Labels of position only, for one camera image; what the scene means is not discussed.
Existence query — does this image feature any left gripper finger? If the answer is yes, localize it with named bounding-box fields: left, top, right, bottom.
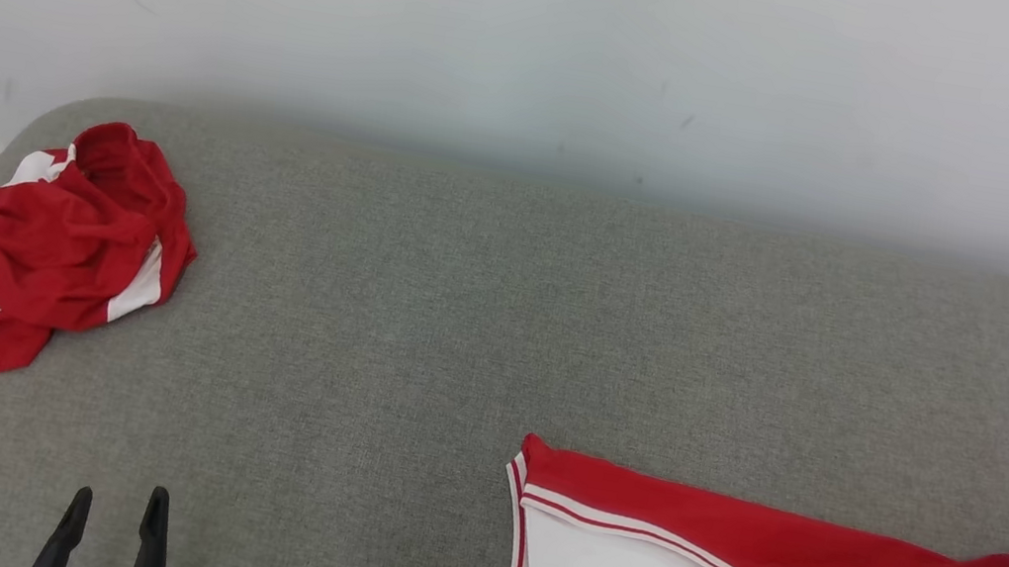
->
left=29, top=480, right=96, bottom=567
left=129, top=483, right=181, bottom=567

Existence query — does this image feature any red jersey with Bulls lettering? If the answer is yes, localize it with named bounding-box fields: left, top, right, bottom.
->
left=0, top=104, right=216, bottom=409

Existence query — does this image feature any grey fabric sofa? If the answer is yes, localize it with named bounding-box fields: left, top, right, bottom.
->
left=0, top=78, right=1009, bottom=567

